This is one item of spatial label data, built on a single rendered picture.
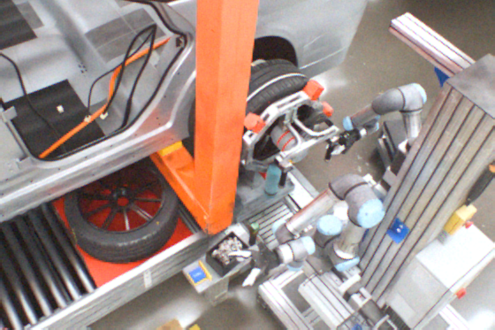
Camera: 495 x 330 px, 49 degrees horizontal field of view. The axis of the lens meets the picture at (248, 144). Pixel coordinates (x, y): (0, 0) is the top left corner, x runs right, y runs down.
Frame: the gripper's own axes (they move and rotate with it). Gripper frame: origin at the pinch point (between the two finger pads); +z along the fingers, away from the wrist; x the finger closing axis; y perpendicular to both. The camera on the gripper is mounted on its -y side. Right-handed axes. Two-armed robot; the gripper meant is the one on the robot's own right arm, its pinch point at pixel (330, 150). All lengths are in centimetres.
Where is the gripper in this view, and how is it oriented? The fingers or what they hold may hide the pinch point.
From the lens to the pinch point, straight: 315.6
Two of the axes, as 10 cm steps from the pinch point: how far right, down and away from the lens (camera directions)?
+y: 0.8, -6.2, -7.8
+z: -8.1, 4.1, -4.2
